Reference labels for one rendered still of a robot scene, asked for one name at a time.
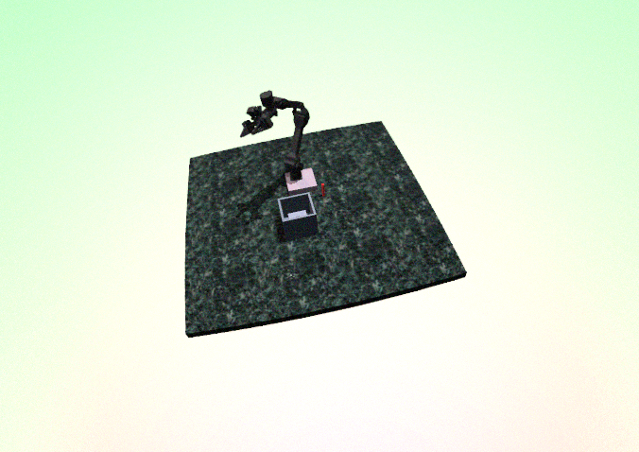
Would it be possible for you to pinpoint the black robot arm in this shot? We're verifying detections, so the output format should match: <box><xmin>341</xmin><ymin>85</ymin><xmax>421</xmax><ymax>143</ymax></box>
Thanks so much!
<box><xmin>246</xmin><ymin>90</ymin><xmax>310</xmax><ymax>181</ymax></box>

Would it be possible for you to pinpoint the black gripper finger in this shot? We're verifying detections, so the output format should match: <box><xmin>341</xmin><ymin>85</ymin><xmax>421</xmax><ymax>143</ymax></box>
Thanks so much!
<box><xmin>250</xmin><ymin>119</ymin><xmax>269</xmax><ymax>136</ymax></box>
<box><xmin>239</xmin><ymin>123</ymin><xmax>251</xmax><ymax>138</ymax></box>

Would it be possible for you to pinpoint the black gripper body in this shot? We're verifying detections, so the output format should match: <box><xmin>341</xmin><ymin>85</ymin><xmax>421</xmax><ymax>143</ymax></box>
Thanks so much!
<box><xmin>241</xmin><ymin>110</ymin><xmax>273</xmax><ymax>131</ymax></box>

